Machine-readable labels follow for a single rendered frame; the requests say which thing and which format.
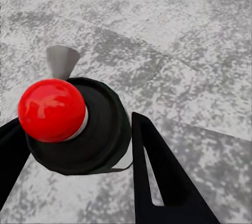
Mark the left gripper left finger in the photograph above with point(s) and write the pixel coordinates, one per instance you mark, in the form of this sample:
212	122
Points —
14	153

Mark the insectifuge atomizer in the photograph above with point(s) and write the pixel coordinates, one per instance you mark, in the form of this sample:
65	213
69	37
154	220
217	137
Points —
75	126

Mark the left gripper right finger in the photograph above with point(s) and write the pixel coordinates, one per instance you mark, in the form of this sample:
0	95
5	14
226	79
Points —
183	203

